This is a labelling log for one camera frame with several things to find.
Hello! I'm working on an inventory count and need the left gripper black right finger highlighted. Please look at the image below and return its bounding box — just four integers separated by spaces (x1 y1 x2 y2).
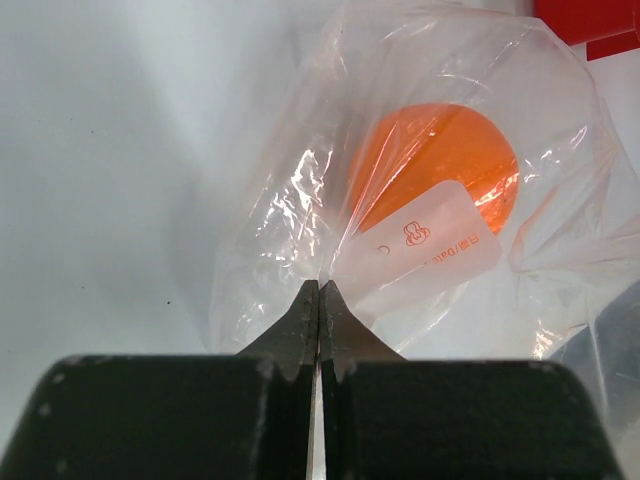
318 283 623 479

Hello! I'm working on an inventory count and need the orange fake tangerine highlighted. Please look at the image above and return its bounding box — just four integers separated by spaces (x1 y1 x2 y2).
349 103 520 234

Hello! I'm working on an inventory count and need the red plastic tray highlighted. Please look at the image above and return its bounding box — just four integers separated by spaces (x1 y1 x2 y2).
533 0 639 61

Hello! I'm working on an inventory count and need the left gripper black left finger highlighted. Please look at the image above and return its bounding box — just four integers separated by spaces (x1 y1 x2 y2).
1 281 319 479

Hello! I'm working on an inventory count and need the clear zip bag blue seal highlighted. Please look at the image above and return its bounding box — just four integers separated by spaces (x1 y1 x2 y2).
208 1 639 432

